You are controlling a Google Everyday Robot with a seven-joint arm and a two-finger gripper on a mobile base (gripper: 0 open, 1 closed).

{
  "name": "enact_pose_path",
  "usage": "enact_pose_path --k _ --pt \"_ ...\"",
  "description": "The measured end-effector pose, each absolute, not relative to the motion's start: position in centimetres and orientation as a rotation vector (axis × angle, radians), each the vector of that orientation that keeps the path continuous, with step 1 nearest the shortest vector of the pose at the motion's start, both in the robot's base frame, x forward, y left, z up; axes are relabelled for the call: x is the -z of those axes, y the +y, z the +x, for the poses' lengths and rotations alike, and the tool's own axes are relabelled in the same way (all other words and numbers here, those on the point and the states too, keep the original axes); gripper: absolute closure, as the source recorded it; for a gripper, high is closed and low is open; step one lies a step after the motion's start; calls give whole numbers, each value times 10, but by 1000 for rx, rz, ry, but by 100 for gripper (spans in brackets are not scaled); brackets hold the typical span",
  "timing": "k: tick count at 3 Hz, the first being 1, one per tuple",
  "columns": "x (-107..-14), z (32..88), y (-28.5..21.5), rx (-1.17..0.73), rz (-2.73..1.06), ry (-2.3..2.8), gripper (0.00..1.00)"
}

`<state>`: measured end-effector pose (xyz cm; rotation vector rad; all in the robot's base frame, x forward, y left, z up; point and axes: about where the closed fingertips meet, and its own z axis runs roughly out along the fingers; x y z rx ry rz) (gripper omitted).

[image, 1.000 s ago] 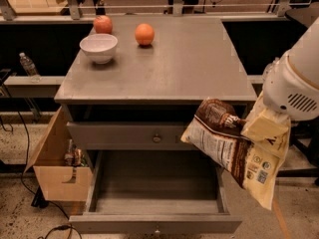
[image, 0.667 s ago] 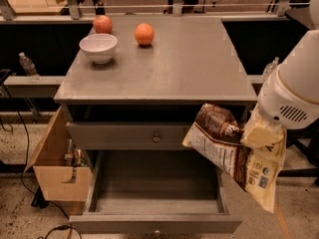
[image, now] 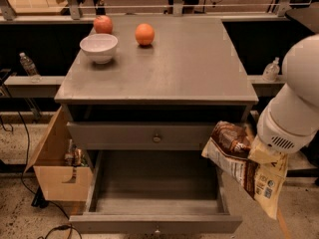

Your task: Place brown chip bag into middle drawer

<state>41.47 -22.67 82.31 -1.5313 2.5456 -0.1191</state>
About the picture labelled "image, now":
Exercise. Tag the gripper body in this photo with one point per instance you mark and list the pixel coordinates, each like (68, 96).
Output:
(277, 133)

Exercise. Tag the brown chip bag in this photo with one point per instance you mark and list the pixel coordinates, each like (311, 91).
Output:
(228, 147)

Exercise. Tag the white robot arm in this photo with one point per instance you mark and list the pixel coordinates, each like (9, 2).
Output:
(291, 119)

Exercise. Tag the open grey middle drawer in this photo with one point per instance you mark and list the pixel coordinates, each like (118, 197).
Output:
(155, 192)

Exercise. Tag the grey wooden drawer cabinet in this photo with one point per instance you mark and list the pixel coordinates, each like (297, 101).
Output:
(189, 73)

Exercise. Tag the closed grey top drawer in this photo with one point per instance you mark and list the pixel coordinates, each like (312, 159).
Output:
(140, 135)

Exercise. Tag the hand sanitizer bottle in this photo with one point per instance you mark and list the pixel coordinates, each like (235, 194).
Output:
(271, 71)

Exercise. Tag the orange fruit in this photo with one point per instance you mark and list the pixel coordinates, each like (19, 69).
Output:
(144, 34)

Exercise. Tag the snack packets in box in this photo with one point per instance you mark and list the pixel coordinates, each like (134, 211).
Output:
(74, 156)

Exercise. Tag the white bowl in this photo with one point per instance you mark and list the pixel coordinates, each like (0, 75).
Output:
(99, 48)

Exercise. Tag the red apple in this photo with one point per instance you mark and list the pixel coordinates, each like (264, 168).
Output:
(103, 24)

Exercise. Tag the cardboard box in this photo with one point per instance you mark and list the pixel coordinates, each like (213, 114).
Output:
(58, 179)

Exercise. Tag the clear plastic water bottle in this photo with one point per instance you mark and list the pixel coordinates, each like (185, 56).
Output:
(30, 68)

